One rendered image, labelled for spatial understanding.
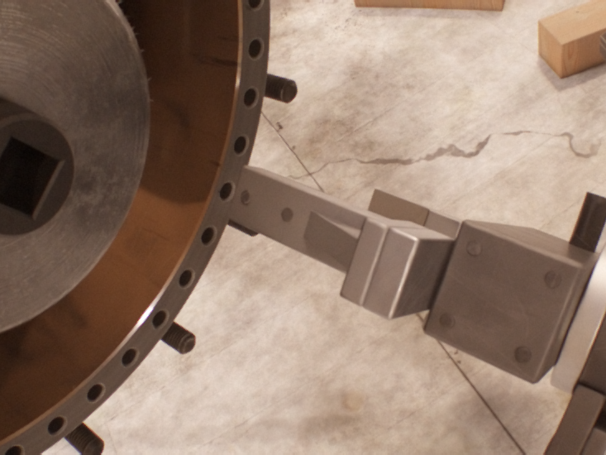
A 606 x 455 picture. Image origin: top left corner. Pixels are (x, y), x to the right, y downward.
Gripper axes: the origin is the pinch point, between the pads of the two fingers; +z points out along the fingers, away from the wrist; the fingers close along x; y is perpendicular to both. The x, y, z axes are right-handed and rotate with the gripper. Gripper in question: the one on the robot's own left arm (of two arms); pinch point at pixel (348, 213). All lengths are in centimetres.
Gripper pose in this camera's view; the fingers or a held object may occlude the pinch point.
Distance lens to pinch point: 32.8
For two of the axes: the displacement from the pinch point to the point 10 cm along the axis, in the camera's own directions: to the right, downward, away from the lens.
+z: -7.9, -3.4, 5.1
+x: -5.2, -0.4, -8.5
